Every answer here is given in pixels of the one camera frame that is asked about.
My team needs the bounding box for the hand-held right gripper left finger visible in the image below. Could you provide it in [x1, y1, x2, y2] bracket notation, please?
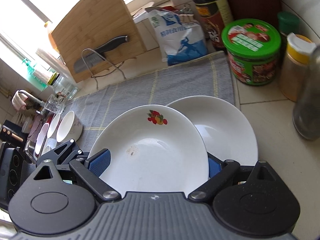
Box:
[32, 149, 121, 203]

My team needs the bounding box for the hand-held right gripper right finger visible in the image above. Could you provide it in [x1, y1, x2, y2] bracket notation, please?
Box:
[188, 155, 286, 202]

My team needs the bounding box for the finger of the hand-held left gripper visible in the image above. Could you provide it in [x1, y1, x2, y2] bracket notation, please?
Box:
[42, 139, 83, 167]

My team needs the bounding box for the white pink-flower bowl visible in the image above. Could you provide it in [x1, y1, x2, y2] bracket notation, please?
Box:
[56, 111, 83, 142]
[47, 113, 61, 138]
[35, 123, 52, 155]

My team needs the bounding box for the white fruit-print plate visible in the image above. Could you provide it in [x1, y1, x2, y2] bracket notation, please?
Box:
[165, 96, 259, 178]
[87, 104, 210, 197]

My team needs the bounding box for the black device with copper knobs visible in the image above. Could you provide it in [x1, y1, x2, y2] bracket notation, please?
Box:
[0, 120, 28, 143]

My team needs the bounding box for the clear glass cup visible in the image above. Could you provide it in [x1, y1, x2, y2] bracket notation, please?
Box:
[44, 94, 66, 114]

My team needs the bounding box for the metal faucet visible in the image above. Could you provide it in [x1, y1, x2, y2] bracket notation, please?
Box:
[17, 90, 44, 113]

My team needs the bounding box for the glass jar with yellow lid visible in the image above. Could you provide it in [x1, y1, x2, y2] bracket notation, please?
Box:
[47, 72, 78, 100]

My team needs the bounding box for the green dish soap bottle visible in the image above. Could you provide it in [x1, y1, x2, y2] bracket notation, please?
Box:
[22, 57, 48, 88]

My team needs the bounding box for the grey teal checked dish towel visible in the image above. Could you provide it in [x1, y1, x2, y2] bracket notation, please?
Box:
[64, 51, 237, 155]

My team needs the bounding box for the green-lid sauce jar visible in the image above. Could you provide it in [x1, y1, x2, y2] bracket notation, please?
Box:
[222, 19, 282, 86]

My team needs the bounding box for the clear bottle with red cap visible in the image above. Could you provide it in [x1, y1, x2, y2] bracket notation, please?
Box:
[292, 42, 320, 140]

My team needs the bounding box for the yellow-lid spice jar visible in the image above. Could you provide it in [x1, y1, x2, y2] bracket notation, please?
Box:
[279, 33, 317, 102]

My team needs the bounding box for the white blue salt bag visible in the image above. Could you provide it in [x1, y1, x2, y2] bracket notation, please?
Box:
[145, 6, 209, 67]

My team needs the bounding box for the bamboo cutting board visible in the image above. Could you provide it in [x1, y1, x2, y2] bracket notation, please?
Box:
[48, 0, 147, 83]

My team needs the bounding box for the dark vinegar bottle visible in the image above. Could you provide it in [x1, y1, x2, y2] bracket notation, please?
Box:
[190, 0, 234, 52]

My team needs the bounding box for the small clipped packet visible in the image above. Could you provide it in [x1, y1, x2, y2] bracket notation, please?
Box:
[178, 4, 195, 23]

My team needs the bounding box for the window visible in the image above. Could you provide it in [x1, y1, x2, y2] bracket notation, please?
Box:
[0, 0, 170, 64]

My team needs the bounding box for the green-cap dark bottle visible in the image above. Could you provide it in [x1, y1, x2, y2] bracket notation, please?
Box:
[277, 12, 300, 68]

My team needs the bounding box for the dark red knife block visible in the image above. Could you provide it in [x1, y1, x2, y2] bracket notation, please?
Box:
[220, 0, 282, 22]

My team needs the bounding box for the metal wire rack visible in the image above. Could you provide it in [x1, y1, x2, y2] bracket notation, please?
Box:
[81, 49, 137, 89]

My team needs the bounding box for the black-handled santoku knife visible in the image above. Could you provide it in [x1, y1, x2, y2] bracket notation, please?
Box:
[74, 35, 130, 73]

